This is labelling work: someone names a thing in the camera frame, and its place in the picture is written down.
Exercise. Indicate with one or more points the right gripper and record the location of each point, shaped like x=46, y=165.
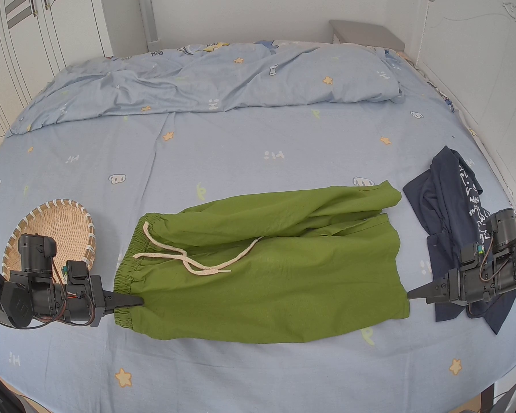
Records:
x=466, y=286

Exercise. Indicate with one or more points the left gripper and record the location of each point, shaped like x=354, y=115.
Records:
x=96, y=303

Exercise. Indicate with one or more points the green shorts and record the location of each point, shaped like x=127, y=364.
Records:
x=284, y=273

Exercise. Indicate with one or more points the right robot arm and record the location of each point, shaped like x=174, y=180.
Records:
x=505, y=230

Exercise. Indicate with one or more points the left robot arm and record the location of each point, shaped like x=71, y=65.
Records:
x=36, y=252

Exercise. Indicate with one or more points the round woven basket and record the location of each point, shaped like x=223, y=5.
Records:
x=56, y=230

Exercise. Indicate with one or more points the bed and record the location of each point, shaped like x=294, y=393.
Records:
x=262, y=153

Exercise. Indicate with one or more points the dark blue printed T-shirt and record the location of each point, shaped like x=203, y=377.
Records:
x=447, y=204

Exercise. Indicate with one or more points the pale blue quilt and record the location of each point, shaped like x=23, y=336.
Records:
x=241, y=80

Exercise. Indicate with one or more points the grey bedside table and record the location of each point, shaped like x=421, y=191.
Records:
x=365, y=35

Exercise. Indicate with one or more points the white wardrobe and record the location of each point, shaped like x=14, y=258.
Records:
x=34, y=37

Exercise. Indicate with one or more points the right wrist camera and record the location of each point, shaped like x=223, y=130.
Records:
x=471, y=256

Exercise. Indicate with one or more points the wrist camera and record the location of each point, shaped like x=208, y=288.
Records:
x=77, y=271
x=471, y=256

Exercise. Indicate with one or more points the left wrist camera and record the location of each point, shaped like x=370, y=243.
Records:
x=77, y=271

